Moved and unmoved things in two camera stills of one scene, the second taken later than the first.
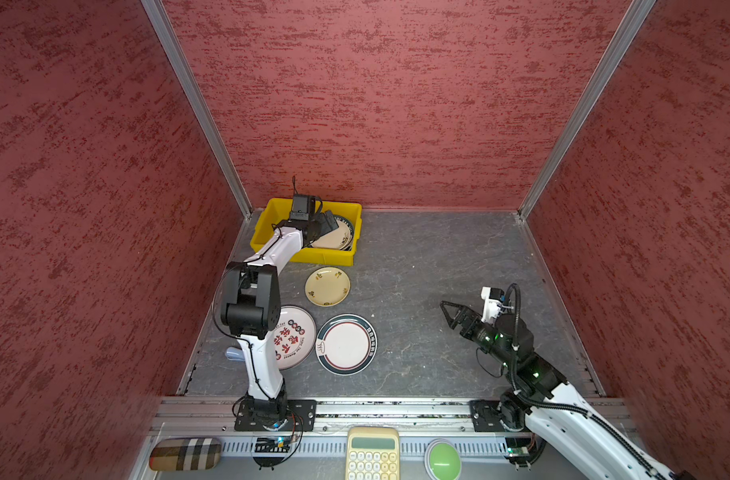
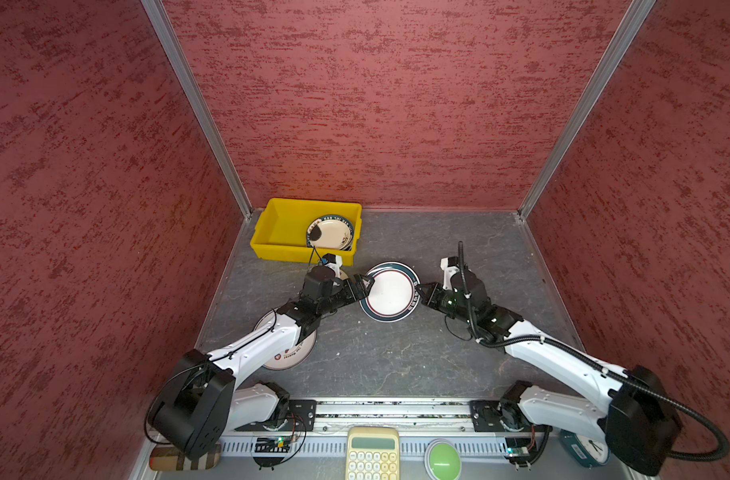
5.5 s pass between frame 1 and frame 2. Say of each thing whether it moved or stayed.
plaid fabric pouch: stayed
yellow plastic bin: stayed
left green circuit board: stayed
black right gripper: moved
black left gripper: moved
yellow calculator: stayed
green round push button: stayed
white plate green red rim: moved
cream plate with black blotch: stayed
